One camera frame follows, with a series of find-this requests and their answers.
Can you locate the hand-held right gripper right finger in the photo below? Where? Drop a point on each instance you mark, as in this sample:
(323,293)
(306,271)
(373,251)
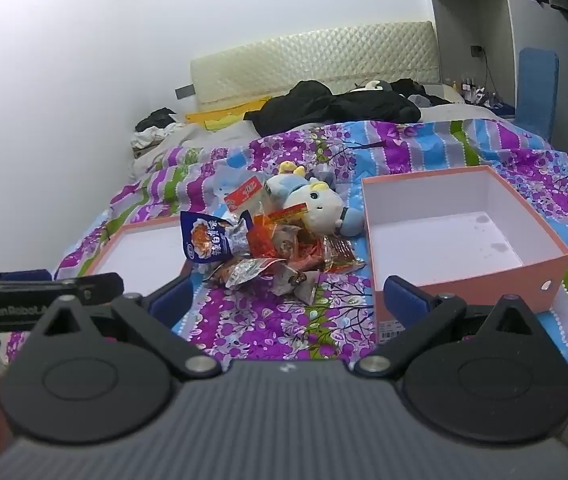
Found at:
(404,296)

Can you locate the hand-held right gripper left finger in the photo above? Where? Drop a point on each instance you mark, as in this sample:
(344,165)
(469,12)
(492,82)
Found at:
(170,302)

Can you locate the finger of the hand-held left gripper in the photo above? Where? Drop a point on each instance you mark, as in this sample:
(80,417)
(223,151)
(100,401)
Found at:
(29,276)
(39,290)

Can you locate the pink cardboard box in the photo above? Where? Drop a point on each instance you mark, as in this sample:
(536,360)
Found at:
(444,240)

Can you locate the blue snack packet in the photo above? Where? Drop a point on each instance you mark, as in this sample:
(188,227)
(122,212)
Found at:
(204,240)

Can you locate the pile of mixed snack wrappers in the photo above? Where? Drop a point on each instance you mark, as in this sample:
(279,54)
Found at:
(284,252)

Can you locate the red label clear snack packet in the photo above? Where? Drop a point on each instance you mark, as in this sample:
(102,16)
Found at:
(244,194)

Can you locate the pink box lid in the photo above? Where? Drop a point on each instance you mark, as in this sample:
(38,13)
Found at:
(139,255)

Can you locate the purple floral striped blanket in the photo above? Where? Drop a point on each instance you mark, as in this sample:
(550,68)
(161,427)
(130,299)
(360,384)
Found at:
(274,325)

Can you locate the white and blue plush toy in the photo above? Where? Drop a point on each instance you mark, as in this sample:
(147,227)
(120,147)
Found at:
(314,205)

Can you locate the black and white clothes pile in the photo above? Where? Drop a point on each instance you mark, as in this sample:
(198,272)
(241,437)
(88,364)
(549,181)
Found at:
(156,125)

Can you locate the yellow pillow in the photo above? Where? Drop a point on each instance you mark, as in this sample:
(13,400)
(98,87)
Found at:
(224,115)

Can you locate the black jacket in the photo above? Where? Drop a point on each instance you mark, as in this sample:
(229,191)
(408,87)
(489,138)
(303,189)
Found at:
(334,107)

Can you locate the dark grey clothes heap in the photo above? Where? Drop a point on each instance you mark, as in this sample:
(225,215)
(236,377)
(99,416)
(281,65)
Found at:
(414,91)

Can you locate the row of small bottles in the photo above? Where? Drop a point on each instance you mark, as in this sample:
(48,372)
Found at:
(474,92)

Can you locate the blue chair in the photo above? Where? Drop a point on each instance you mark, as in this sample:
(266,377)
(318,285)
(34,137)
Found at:
(537,90)

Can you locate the cream quilted headboard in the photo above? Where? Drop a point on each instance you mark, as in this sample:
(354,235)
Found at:
(314,60)

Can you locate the grey bedside switch panel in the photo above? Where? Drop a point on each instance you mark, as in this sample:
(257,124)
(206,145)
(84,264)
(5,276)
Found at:
(184,92)

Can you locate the black wall socket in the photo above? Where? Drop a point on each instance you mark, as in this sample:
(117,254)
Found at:
(476,50)

